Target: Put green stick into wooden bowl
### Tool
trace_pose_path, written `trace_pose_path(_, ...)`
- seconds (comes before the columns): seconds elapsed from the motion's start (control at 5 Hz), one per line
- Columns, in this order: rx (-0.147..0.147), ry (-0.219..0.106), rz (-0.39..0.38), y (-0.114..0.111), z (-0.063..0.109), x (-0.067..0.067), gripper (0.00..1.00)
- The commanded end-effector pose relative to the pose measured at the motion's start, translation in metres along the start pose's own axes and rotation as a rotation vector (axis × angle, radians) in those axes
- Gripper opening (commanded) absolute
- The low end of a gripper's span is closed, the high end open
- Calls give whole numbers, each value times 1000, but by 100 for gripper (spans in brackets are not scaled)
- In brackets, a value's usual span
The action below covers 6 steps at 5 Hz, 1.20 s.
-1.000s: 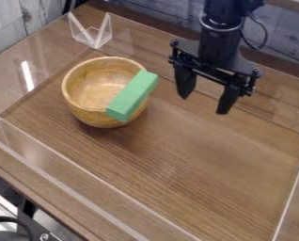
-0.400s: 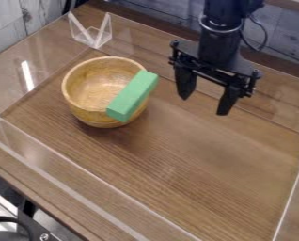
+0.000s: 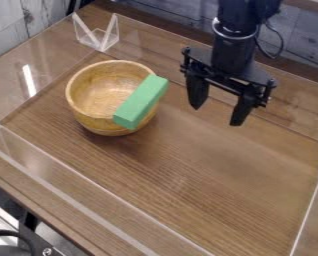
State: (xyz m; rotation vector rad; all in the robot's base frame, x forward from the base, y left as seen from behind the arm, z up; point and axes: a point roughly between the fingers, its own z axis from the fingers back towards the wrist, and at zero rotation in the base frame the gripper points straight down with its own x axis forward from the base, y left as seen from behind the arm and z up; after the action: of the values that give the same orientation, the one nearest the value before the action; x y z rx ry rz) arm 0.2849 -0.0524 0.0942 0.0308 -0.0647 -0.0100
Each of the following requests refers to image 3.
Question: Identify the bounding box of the clear acrylic tray wall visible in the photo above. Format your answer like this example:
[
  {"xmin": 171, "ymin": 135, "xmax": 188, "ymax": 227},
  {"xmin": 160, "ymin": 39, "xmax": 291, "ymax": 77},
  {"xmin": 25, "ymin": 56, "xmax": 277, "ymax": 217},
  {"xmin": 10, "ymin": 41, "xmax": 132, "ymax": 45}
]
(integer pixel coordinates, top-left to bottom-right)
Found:
[{"xmin": 0, "ymin": 125, "xmax": 212, "ymax": 256}]

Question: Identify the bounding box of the black table leg bracket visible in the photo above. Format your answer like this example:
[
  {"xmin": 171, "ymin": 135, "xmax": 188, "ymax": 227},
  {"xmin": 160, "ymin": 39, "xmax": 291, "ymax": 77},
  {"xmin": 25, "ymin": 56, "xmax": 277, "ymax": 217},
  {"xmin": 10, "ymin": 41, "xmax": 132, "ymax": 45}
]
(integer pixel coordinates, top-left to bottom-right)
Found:
[{"xmin": 18, "ymin": 212, "xmax": 72, "ymax": 256}]

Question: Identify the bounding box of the green rectangular block stick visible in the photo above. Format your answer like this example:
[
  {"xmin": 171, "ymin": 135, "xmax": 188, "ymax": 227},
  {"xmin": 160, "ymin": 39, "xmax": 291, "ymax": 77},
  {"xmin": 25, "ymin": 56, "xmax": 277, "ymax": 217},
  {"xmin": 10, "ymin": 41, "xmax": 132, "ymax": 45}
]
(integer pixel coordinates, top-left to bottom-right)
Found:
[{"xmin": 112, "ymin": 75, "xmax": 168, "ymax": 130}]

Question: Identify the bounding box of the wooden bowl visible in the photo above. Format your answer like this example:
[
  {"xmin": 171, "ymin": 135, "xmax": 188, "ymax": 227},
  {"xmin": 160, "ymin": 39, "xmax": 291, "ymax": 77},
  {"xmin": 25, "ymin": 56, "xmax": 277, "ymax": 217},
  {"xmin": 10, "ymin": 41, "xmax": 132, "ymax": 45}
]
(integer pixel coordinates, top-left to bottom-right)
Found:
[{"xmin": 65, "ymin": 60, "xmax": 158, "ymax": 136}]

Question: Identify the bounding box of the black cable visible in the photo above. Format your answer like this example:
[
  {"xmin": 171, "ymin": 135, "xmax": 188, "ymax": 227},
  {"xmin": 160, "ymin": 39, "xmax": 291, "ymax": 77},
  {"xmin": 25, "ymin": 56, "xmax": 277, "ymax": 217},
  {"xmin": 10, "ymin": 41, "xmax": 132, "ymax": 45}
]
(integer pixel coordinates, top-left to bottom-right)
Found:
[{"xmin": 0, "ymin": 229, "xmax": 21, "ymax": 244}]

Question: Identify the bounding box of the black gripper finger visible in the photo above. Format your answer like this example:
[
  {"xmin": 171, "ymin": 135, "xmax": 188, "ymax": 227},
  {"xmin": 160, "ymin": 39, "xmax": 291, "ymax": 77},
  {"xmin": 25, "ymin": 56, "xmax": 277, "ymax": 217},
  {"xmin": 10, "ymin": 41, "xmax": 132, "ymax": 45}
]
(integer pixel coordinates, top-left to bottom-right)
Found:
[
  {"xmin": 185, "ymin": 76, "xmax": 209, "ymax": 110},
  {"xmin": 229, "ymin": 95, "xmax": 255, "ymax": 126}
]

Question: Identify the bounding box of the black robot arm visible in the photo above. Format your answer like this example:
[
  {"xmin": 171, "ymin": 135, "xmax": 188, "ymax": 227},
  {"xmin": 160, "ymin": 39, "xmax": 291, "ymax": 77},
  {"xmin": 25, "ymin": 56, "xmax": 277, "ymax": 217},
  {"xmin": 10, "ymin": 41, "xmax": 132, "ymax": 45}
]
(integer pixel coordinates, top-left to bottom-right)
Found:
[{"xmin": 180, "ymin": 0, "xmax": 281, "ymax": 126}]

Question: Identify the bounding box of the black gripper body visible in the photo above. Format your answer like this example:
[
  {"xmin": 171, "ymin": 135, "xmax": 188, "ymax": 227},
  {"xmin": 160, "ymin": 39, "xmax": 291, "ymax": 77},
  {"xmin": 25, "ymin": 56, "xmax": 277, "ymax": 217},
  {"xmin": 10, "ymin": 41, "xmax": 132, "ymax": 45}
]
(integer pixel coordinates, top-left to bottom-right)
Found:
[{"xmin": 180, "ymin": 47, "xmax": 276, "ymax": 107}]

